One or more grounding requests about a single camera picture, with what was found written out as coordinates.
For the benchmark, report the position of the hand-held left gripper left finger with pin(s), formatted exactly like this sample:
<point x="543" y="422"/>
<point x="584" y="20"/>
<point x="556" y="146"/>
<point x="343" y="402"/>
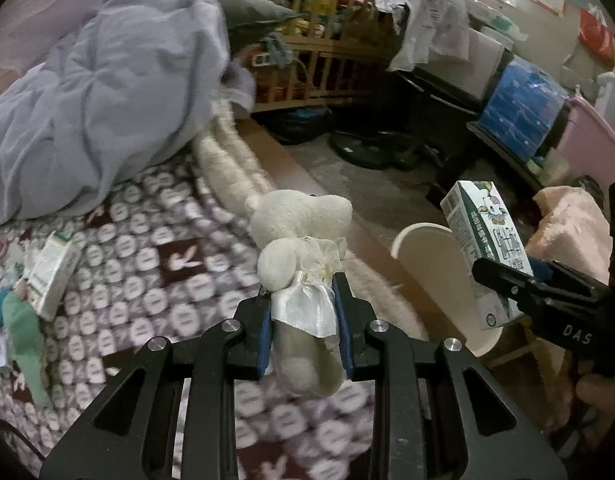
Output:
<point x="264" y="330"/>

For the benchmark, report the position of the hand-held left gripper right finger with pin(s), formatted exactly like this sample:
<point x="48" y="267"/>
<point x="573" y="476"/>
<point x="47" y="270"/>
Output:
<point x="343" y="330"/>

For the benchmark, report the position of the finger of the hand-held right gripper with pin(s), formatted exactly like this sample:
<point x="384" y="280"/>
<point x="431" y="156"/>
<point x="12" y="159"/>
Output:
<point x="507" y="280"/>
<point x="543" y="270"/>

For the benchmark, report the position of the white green milk carton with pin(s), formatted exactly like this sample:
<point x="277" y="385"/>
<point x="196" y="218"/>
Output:
<point x="482" y="230"/>

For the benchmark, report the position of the cream plastic bucket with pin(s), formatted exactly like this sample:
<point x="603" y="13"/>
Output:
<point x="437" y="270"/>

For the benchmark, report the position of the cream plush toy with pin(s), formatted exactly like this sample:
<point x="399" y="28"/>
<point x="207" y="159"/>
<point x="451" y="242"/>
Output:
<point x="302" y="220"/>

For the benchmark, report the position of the white green medicine box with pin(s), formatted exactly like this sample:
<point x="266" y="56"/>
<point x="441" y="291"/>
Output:
<point x="52" y="280"/>

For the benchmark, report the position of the green cloth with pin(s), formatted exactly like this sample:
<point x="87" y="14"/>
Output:
<point x="24" y="340"/>

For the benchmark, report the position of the person's right hand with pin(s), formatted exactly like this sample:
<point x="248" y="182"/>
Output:
<point x="595" y="395"/>

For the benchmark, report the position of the cream textured blanket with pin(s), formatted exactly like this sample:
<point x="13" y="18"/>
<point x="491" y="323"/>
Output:
<point x="572" y="230"/>

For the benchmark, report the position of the green lid jar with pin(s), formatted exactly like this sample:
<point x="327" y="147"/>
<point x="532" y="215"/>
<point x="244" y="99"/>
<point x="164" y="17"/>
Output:
<point x="537" y="162"/>

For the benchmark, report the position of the dark wooden bench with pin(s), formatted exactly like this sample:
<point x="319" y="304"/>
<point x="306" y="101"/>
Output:
<point x="507" y="155"/>

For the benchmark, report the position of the printed fleece blanket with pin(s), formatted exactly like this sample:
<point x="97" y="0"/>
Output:
<point x="147" y="285"/>

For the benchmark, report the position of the pink plastic tub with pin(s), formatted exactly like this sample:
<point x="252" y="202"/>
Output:
<point x="592" y="130"/>

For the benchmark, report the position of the blue tissue pack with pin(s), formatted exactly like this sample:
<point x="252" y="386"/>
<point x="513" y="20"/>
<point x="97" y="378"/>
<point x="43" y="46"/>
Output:
<point x="522" y="105"/>

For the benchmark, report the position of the black fan base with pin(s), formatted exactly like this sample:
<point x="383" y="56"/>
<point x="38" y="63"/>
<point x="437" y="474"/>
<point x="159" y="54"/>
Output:
<point x="372" y="150"/>

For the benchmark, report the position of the white storage box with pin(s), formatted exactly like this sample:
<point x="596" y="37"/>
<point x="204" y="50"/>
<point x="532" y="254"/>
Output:
<point x="612" y="92"/>

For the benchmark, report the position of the black stool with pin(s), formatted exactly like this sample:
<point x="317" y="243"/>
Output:
<point x="437" y="87"/>

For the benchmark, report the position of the black bag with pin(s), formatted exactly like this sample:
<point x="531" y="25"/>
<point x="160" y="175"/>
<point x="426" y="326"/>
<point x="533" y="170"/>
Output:
<point x="302" y="125"/>

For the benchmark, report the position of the red bag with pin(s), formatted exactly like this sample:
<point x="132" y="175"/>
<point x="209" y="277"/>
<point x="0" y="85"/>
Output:
<point x="595" y="37"/>

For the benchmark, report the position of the white power strip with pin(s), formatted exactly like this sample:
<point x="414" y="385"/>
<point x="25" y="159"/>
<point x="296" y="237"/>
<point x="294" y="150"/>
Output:
<point x="261" y="60"/>

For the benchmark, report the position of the wooden crib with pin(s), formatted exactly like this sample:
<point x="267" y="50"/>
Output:
<point x="327" y="60"/>

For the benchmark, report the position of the white printed plastic bag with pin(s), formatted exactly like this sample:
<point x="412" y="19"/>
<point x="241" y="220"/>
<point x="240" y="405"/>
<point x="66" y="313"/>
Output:
<point x="427" y="15"/>

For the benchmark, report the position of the blue cloth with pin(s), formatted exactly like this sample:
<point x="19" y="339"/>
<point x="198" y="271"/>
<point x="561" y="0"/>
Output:
<point x="280" y="50"/>

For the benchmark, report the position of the lavender duvet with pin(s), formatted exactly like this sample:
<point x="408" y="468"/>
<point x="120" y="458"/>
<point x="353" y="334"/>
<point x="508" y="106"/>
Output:
<point x="102" y="90"/>

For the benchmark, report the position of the green pillow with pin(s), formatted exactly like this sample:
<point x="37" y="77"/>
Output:
<point x="252" y="17"/>

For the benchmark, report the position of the pink striped mattress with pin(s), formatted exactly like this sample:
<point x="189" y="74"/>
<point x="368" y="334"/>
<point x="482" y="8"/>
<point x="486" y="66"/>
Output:
<point x="32" y="15"/>

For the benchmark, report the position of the wooden bed frame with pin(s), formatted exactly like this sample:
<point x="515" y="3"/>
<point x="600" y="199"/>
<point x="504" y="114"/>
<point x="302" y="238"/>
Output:
<point x="287" y="165"/>

